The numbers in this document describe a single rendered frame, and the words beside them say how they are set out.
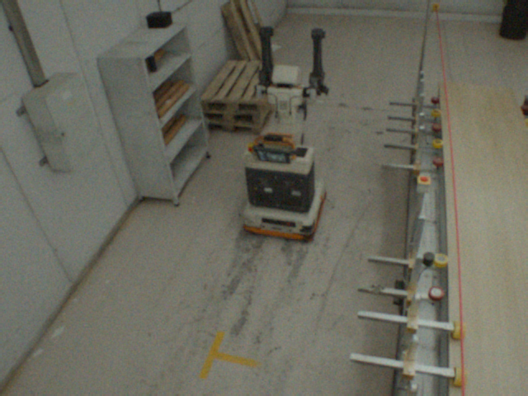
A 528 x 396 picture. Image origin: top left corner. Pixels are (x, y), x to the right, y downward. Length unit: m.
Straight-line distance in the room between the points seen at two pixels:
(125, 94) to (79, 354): 2.14
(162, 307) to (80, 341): 0.68
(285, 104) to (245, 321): 1.72
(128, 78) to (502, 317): 3.21
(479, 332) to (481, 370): 0.22
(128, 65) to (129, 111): 0.45
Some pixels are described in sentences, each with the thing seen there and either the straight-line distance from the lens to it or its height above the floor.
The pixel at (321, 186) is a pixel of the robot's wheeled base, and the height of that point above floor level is 0.27.
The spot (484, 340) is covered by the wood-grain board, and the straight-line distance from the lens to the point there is 2.39.
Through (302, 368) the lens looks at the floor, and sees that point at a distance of 3.20.
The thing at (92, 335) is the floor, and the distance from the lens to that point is 3.71.
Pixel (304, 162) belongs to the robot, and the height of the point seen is 0.80.
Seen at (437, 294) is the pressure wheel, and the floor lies 0.91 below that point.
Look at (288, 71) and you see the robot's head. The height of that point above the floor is 1.36.
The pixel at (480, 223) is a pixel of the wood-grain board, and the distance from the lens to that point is 2.97.
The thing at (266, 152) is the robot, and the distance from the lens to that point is 3.41.
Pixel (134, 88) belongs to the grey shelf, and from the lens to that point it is 3.94.
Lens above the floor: 2.79
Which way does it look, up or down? 40 degrees down
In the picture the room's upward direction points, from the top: 5 degrees counter-clockwise
